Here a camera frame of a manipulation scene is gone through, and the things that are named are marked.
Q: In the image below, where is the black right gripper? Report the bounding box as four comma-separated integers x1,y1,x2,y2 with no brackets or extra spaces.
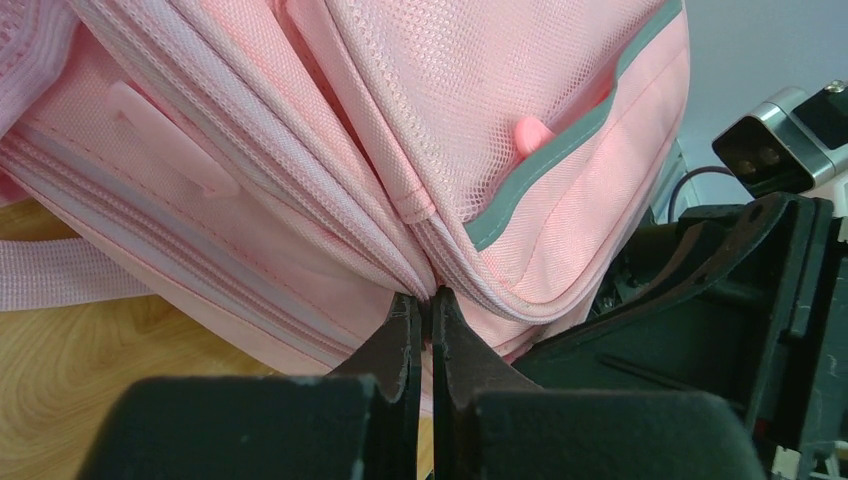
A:
515,193,847,479

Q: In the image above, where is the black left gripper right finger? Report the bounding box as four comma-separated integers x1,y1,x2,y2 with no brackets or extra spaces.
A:
430,287,765,479

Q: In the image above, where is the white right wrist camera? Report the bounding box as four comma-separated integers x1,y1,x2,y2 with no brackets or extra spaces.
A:
712,80,847,198

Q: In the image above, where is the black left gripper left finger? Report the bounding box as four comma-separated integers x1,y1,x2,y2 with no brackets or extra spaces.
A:
78,294,422,479

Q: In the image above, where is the pink backpack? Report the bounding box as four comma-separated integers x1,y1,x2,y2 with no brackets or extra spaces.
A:
1,1,690,375

